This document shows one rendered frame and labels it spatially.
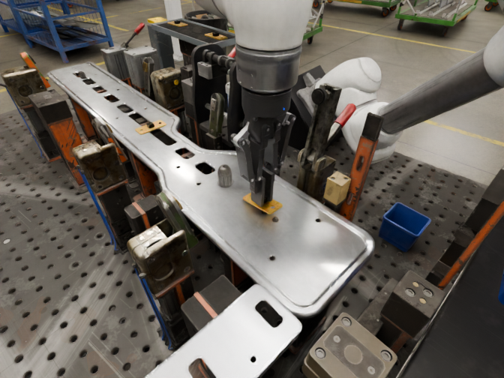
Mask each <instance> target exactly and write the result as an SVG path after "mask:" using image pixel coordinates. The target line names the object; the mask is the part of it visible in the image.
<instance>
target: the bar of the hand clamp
mask: <svg viewBox="0 0 504 378"><path fill-rule="evenodd" d="M341 91H342V88H340V87H337V86H336V85H332V84H329V83H323V84H321V85H319V88H316V89H314V90H313V92H312V95H311V98H312V101H313V102H314V103H315V107H314V110H313V116H312V119H311V123H310V128H309V132H308V135H307V141H306V144H305V148H304V154H303V157H302V160H301V165H302V166H304V165H306V164H309V162H308V159H307V157H308V155H310V154H311V152H312V151H313V149H316V154H315V157H314V159H313V165H312V168H311V171H313V172H314V168H315V164H316V162H317V161H318V159H320V158H321V157H323V154H324V151H325V148H326V143H327V141H328V138H329V133H330V130H331V127H332V122H333V120H334V117H335V112H336V109H337V106H338V101H339V99H340V96H341Z"/></svg>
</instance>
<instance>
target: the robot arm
mask: <svg viewBox="0 0 504 378"><path fill-rule="evenodd" d="M194 1H195V2H196V3H197V4H198V5H199V6H200V7H201V8H203V9H204V10H206V11H208V12H209V13H211V14H214V15H215V16H218V17H221V18H224V19H227V20H228V22H229V24H230V25H231V26H232V27H234V31H235V43H236V45H235V51H236V76H237V81H238V83H239V84H240V85H241V105H242V108H243V110H244V114H245V117H244V121H243V125H242V126H243V129H242V130H241V131H240V132H239V133H238V134H235V133H233V134H232V135H231V136H230V139H231V141H232V143H233V144H234V145H235V151H236V155H237V159H238V167H239V171H240V175H241V177H242V178H243V179H245V180H246V181H248V182H249V183H250V190H251V200H252V201H253V202H255V203H256V204H257V205H258V206H260V207H263V206H264V196H266V197H268V201H269V202H270V201H272V198H273V186H274V181H275V173H276V174H278V173H279V172H280V171H281V170H280V169H278V166H279V165H283V164H284V160H285V156H286V153H287V146H288V142H289V139H290V133H291V129H292V126H293V124H294V122H295V120H296V116H295V115H293V114H292V113H290V112H287V111H288V110H289V109H290V101H291V93H292V87H293V86H294V85H295V84H296V83H297V81H298V75H299V62H300V55H301V53H302V39H303V35H304V33H305V28H306V26H307V24H308V21H309V19H310V15H311V8H312V4H313V0H194ZM303 79H304V82H305V84H306V86H307V87H306V88H303V89H299V90H298V91H297V95H298V97H299V98H300V99H301V100H302V102H303V104H304V105H305V106H306V108H307V110H308V112H309V113H310V114H311V116H313V113H314V107H315V103H314V102H313V101H312V98H311V95H312V92H313V90H314V89H318V88H319V87H320V85H321V84H323V83H329V84H332V85H334V86H337V87H340V88H342V91H341V94H340V99H339V101H338V105H337V109H336V112H335V115H334V116H336V117H338V116H339V115H340V114H341V113H342V111H343V110H344V108H345V107H346V106H347V104H355V107H356V111H355V112H354V113H353V114H352V116H351V117H350V119H349V120H348V122H347V123H346V124H345V125H344V126H343V128H341V130H342V132H343V135H344V138H345V140H346V142H347V144H348V146H349V148H350V150H351V152H352V153H353V154H354V155H356V150H357V147H358V144H359V139H360V136H361V135H362V131H363V127H364V125H365V120H366V117H367V114H368V113H369V112H370V113H373V114H376V115H378V116H381V117H384V122H383V125H382V129H381V131H380V134H379V138H378V140H379V141H378V143H377V146H376V150H375V153H374V156H373V160H372V162H371V164H375V163H378V162H380V161H384V160H386V159H388V158H389V157H390V156H391V155H392V154H393V152H394V150H395V142H396V141H397V140H398V139H399V138H400V137H401V135H402V133H403V131H404V130H405V129H407V128H410V127H412V126H414V125H417V124H419V123H421V122H424V121H426V120H428V119H431V118H433V117H435V116H438V115H440V114H443V113H445V112H448V111H450V110H453V109H456V108H458V107H461V106H463V105H464V104H468V103H469V102H472V101H475V100H477V99H479V98H482V97H484V96H486V95H489V94H491V93H493V92H496V91H498V90H500V89H503V88H504V26H503V27H502V28H501V29H500V30H499V31H498V32H497V33H496V34H495V35H494V36H493V37H492V38H491V39H490V41H489V42H488V44H487V46H486V47H485V48H483V49H481V50H479V51H478V52H476V53H474V54H472V55H471V56H469V57H468V58H465V59H464V60H463V61H460V62H459V63H457V64H456V65H454V66H452V67H450V68H449V69H447V70H445V71H443V72H442V73H440V74H438V75H437V76H435V77H434V78H432V79H429V80H428V81H427V82H425V83H423V84H421V85H420V86H418V87H416V88H414V89H413V90H412V91H409V92H407V93H406V94H404V95H403V96H401V97H399V98H398V99H396V100H394V101H392V102H391V103H386V102H379V103H378V102H377V90H378V89H379V88H380V84H381V81H382V77H381V70H380V67H379V66H378V64H377V63H376V62H375V61H374V60H373V59H371V58H355V59H351V60H349V61H345V62H344V63H342V64H340V65H338V66H337V67H335V68H334V69H333V70H331V71H329V72H328V73H327V74H326V75H325V76H324V77H323V78H322V79H321V78H318V79H316V80H315V79H314V78H313V77H312V76H311V75H310V74H309V73H307V74H306V75H304V76H303ZM248 135H249V137H248ZM249 144H250V147H249ZM278 155H279V156H280V157H278ZM263 159H264V166H265V167H264V166H263Z"/></svg>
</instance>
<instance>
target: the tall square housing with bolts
mask: <svg viewBox="0 0 504 378"><path fill-rule="evenodd" d="M124 57H125V59H126V62H127V67H128V70H129V74H130V78H131V82H132V85H134V86H135V87H136V90H137V91H138V92H140V93H142V94H143V93H145V85H144V71H143V59H144V58H152V59H153V61H154V71H159V70H161V66H160V62H159V58H158V51H157V50H156V49H154V48H152V47H150V46H141V47H137V48H133V49H127V50H125V51H124Z"/></svg>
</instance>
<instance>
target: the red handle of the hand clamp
mask: <svg viewBox="0 0 504 378"><path fill-rule="evenodd" d="M355 111H356V105H355V104H353V103H348V104H347V105H346V107H345V108H344V110H343V111H342V113H341V114H340V115H339V116H338V117H337V119H336V120H335V121H334V124H333V125H332V126H331V130H330V133H329V136H328V141H327V143H326V147H327V146H328V145H329V143H330V142H331V141H332V140H333V138H334V137H335V136H336V134H337V133H338V131H339V130H340V129H341V128H343V126H344V125H345V124H346V123H347V122H348V120H349V119H350V117H351V116H352V115H353V113H354V112H355ZM326 147H325V149H326ZM315 154H316V149H314V150H313V151H312V152H311V154H310V155H308V156H307V161H308V162H309V163H311V164H313V162H314V157H315Z"/></svg>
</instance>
